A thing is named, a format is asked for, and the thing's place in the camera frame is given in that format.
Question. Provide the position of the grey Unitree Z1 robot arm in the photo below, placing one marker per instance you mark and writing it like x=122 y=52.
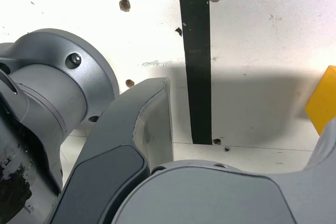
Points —
x=52 y=90

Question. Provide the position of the black tape strip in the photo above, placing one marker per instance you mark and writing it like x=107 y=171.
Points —
x=197 y=64

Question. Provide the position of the yellow cube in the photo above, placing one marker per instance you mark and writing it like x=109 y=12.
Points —
x=323 y=103

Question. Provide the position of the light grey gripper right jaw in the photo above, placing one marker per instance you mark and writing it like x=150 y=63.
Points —
x=215 y=197

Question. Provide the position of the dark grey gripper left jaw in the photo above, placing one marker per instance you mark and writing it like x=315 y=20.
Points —
x=115 y=140

